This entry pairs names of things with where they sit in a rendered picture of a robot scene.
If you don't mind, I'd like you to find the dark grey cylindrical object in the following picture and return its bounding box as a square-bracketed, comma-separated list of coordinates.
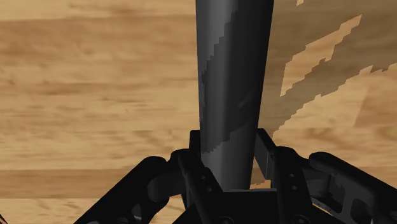
[195, 0, 275, 192]

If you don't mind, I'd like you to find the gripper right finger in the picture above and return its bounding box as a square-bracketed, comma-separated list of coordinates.
[254, 127, 397, 224]

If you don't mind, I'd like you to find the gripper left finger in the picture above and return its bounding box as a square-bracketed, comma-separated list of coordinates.
[73, 129, 224, 224]

